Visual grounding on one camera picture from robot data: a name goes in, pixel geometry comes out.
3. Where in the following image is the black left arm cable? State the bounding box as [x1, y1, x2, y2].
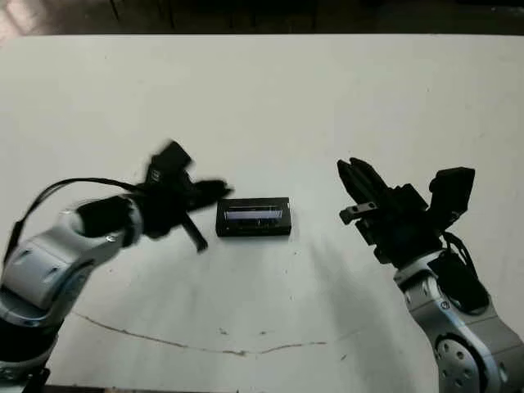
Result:
[3, 176, 144, 263]

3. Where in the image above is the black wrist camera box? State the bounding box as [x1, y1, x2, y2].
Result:
[143, 139, 194, 187]
[427, 166, 477, 230]

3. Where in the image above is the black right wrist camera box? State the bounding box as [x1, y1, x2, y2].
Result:
[427, 166, 477, 230]

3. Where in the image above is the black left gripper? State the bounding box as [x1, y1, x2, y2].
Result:
[137, 175, 235, 255]

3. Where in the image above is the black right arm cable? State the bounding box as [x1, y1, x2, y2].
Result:
[440, 231, 480, 279]

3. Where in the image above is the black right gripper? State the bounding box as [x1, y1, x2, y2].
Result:
[337, 156, 447, 265]

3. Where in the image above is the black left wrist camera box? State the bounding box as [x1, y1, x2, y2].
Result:
[143, 139, 194, 187]

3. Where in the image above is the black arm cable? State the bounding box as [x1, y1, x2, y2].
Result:
[440, 231, 480, 279]
[3, 176, 144, 263]

